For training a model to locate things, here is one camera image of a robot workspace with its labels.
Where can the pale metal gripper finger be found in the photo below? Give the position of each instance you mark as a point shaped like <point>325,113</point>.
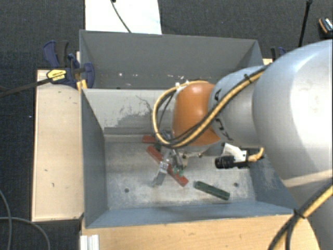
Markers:
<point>156,179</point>
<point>164,174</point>

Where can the red-brown flat block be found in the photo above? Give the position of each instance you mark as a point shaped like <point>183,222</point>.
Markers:
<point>155,153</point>
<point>148,139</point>

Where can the grey metal bin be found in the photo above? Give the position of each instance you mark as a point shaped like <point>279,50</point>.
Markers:
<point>135,163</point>

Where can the dark green flat block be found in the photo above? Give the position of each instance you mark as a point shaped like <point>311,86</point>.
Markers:
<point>211,190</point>

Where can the pale wood flat board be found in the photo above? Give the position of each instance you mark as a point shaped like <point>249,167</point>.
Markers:
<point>58,150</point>

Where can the black cylinder on white bracket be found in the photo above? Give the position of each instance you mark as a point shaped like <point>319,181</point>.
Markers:
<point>227,161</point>

